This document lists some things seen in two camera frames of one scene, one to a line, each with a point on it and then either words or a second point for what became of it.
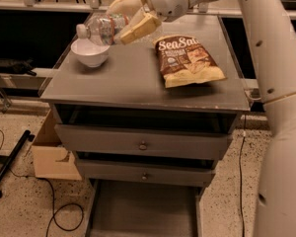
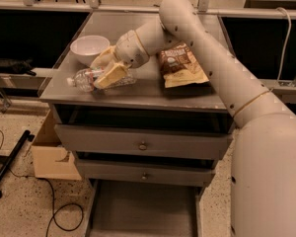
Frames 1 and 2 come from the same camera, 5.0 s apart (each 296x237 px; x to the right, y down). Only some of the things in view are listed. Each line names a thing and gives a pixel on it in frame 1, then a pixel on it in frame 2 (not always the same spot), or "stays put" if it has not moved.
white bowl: [90, 53] stays put
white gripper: [166, 0] to [129, 48]
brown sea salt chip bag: [185, 60] stays put
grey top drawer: [130, 141] stays put
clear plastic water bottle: [103, 29] to [85, 79]
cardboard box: [51, 158] stays put
